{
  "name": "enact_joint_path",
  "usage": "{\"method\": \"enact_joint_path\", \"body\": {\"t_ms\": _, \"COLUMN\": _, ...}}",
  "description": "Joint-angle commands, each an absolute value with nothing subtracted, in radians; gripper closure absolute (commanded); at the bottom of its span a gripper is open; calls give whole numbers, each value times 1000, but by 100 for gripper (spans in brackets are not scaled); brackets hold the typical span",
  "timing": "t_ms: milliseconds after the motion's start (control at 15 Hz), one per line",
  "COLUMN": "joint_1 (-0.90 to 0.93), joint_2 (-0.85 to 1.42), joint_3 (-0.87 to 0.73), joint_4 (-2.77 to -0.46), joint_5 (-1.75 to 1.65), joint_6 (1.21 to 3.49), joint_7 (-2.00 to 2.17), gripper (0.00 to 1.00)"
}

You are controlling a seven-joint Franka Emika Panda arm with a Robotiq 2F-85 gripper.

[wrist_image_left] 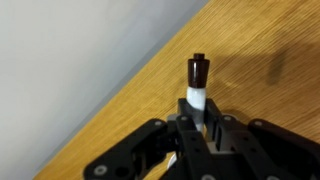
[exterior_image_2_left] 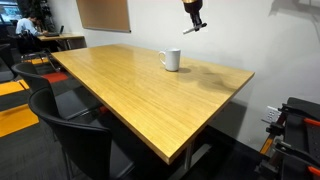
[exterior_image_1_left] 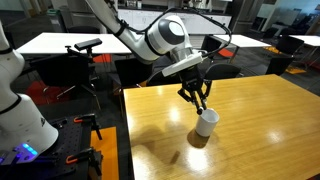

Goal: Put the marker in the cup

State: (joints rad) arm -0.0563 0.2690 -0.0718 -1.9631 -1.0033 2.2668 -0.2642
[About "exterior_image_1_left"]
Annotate orange-handled black clamp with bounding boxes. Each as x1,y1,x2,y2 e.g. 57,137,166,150
73,113,104,141
65,147,103,177

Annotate dark tall cabinet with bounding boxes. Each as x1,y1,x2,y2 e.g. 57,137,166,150
229,0,265,34

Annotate coffee machine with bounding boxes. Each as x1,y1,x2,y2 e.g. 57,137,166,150
181,0,214,11

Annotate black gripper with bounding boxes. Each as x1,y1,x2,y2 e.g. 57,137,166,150
177,65,214,116

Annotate white ceramic mug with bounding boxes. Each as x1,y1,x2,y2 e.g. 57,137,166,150
194,107,221,138

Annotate grey trash bin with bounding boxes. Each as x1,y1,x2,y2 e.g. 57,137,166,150
46,8,67,33

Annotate black stereo camera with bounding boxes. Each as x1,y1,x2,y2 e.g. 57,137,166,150
73,37,103,52

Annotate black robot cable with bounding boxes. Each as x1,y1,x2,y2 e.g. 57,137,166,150
104,0,233,58

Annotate large white table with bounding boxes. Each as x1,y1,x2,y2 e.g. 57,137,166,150
15,31,133,56

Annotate black camera tripod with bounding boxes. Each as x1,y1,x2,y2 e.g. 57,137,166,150
55,44,103,111

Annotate black robot mounting cart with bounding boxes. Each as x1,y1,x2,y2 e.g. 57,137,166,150
0,114,105,180

